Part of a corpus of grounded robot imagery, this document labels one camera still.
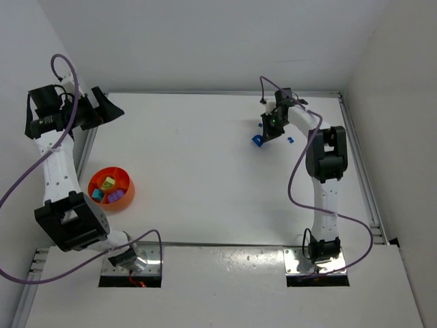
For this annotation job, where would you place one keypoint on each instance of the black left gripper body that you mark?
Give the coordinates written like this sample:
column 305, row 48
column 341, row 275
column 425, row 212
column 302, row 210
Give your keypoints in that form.
column 92, row 111

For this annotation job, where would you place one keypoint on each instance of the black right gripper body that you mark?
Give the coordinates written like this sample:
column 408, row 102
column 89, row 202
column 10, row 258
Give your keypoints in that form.
column 272, row 129

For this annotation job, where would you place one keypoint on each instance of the blue lego figure piece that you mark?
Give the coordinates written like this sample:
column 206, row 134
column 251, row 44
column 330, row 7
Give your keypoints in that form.
column 258, row 140

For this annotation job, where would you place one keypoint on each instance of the green lego brick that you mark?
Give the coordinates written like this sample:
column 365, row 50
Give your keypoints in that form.
column 108, row 183

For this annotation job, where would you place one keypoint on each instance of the orange divided round container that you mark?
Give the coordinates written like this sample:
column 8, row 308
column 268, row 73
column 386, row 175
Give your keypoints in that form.
column 122, row 181

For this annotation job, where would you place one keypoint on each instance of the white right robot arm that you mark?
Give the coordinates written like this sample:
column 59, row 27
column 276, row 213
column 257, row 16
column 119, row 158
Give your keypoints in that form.
column 326, row 160

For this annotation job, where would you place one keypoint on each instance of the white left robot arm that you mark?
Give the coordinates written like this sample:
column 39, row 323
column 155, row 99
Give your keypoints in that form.
column 71, row 219

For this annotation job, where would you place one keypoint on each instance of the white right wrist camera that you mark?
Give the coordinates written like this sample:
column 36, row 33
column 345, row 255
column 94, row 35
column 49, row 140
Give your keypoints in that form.
column 270, row 108

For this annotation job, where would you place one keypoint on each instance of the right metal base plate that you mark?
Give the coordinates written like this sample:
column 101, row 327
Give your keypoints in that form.
column 296, row 265

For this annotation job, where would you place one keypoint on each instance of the metal base plate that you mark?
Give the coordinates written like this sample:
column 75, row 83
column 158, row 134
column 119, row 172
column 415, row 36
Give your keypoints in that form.
column 147, row 263
column 296, row 265

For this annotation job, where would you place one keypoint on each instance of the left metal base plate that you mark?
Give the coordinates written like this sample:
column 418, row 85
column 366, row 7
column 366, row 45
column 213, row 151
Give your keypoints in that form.
column 147, row 263

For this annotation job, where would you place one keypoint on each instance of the aluminium frame rail right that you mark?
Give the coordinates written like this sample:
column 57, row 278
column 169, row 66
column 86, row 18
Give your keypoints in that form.
column 375, row 222

